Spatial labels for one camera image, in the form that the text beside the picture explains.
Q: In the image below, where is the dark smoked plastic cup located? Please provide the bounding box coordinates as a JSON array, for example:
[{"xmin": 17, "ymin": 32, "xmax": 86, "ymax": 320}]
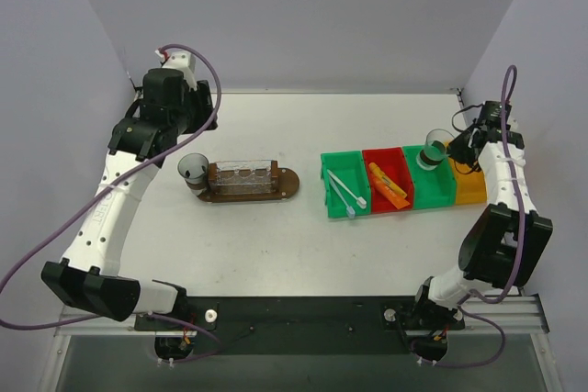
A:
[{"xmin": 177, "ymin": 153, "xmax": 209, "ymax": 196}]

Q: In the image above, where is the clear acrylic toothbrush holder rack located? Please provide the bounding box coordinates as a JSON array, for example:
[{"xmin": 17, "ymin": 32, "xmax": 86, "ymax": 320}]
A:
[{"xmin": 209, "ymin": 160, "xmax": 277, "ymax": 196}]

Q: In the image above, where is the orange toothpaste tube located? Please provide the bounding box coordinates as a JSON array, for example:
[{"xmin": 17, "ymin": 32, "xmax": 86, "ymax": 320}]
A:
[{"xmin": 368, "ymin": 162, "xmax": 410, "ymax": 209}]

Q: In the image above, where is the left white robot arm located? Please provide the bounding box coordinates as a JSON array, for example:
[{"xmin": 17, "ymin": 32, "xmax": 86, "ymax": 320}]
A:
[{"xmin": 41, "ymin": 64, "xmax": 216, "ymax": 330}]

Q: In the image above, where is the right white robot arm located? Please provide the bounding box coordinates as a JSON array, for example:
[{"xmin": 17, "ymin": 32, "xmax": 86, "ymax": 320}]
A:
[{"xmin": 412, "ymin": 101, "xmax": 553, "ymax": 327}]

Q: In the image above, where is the brown oval wooden tray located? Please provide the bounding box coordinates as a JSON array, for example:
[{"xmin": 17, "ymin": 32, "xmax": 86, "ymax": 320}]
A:
[{"xmin": 197, "ymin": 165, "xmax": 300, "ymax": 204}]

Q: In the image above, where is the white toothbrush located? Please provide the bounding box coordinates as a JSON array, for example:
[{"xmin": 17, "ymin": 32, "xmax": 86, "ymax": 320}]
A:
[{"xmin": 327, "ymin": 169, "xmax": 368, "ymax": 209}]

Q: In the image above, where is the light blue toothbrush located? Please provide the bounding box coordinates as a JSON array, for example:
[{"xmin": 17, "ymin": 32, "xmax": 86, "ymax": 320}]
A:
[{"xmin": 329, "ymin": 177, "xmax": 356, "ymax": 219}]

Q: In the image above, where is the yellow plastic bin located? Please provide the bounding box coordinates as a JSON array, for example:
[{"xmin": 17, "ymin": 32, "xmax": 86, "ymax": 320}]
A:
[{"xmin": 449, "ymin": 159, "xmax": 487, "ymax": 205}]

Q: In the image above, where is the right green plastic bin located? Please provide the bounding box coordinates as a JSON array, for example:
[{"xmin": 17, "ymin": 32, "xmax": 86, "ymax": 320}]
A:
[{"xmin": 402, "ymin": 145, "xmax": 457, "ymax": 209}]

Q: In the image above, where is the green plastic bin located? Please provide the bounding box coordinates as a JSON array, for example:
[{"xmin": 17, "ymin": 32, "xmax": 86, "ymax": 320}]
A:
[
  {"xmin": 402, "ymin": 145, "xmax": 457, "ymax": 209},
  {"xmin": 320, "ymin": 151, "xmax": 371, "ymax": 219}
]

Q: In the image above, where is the red plastic bin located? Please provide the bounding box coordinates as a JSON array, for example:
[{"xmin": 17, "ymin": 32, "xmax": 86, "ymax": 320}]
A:
[{"xmin": 361, "ymin": 147, "xmax": 414, "ymax": 214}]

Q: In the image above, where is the left green plastic bin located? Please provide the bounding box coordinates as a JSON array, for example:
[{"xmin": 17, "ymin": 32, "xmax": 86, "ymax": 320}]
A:
[{"xmin": 320, "ymin": 151, "xmax": 371, "ymax": 219}]

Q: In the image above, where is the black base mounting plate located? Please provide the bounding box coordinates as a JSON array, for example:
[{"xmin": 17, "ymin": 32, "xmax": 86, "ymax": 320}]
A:
[{"xmin": 134, "ymin": 296, "xmax": 465, "ymax": 355}]

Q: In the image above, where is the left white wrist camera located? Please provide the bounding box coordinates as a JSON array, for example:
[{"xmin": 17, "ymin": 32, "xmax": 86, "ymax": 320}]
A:
[{"xmin": 155, "ymin": 50, "xmax": 197, "ymax": 89}]

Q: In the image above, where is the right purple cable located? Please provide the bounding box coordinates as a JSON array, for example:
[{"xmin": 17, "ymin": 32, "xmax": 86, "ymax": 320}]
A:
[{"xmin": 411, "ymin": 63, "xmax": 529, "ymax": 368}]

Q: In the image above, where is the purple cable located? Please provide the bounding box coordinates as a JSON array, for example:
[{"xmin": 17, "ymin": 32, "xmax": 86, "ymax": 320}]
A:
[
  {"xmin": 0, "ymin": 42, "xmax": 224, "ymax": 364},
  {"xmin": 411, "ymin": 63, "xmax": 529, "ymax": 368}
]

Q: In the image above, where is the aluminium extrusion rail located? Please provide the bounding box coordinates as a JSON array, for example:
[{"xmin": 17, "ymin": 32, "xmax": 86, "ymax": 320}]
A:
[{"xmin": 53, "ymin": 296, "xmax": 549, "ymax": 337}]

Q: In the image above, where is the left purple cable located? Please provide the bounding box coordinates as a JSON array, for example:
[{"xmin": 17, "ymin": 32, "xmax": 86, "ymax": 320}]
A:
[{"xmin": 0, "ymin": 42, "xmax": 224, "ymax": 364}]

